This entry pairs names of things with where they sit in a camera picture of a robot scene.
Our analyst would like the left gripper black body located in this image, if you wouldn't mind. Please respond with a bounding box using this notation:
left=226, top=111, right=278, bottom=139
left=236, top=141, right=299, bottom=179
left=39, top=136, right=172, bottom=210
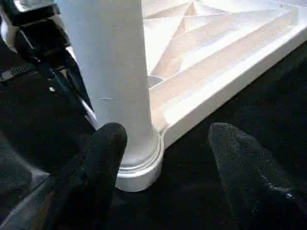
left=0, top=12, right=99, bottom=129

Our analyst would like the white plastic table top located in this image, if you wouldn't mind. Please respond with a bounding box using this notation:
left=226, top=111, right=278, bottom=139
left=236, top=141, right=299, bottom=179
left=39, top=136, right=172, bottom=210
left=141, top=0, right=307, bottom=149

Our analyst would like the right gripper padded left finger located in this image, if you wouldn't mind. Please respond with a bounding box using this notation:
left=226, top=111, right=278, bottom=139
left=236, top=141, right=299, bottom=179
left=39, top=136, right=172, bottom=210
left=0, top=122, right=128, bottom=230

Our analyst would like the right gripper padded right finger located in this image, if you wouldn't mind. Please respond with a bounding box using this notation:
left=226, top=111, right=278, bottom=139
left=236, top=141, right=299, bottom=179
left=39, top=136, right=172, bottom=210
left=208, top=122, right=307, bottom=230

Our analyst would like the white plastic table leg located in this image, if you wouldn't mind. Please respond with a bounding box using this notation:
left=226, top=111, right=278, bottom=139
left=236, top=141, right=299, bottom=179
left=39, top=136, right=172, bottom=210
left=55, top=0, right=165, bottom=192

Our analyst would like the black plastic mat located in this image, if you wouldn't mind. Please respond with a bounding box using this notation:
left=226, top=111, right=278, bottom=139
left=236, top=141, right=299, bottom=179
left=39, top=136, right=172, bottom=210
left=0, top=38, right=307, bottom=230

